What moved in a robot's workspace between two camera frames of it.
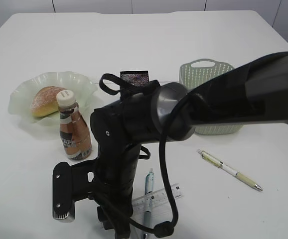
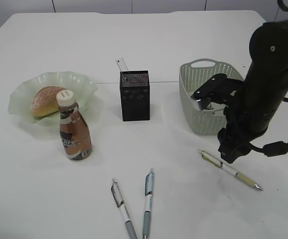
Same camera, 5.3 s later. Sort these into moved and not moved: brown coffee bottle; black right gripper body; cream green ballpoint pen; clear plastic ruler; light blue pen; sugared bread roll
Moved: black right gripper body; clear plastic ruler
Not moved: light blue pen; brown coffee bottle; cream green ballpoint pen; sugared bread roll
